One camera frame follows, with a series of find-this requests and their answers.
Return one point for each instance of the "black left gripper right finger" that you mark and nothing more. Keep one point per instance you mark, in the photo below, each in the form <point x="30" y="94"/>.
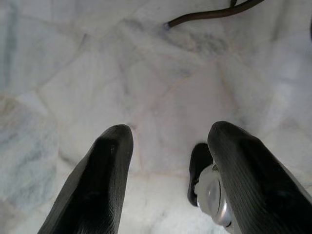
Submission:
<point x="256" y="180"/>

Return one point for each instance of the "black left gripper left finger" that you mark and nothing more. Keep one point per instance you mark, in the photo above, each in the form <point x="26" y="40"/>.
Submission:
<point x="97" y="185"/>

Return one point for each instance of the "black robot foot silver ankle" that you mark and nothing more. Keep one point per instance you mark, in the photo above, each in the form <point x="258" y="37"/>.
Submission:
<point x="210" y="195"/>

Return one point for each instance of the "black metal table leg frame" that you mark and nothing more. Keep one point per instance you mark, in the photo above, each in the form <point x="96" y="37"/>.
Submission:
<point x="209" y="14"/>

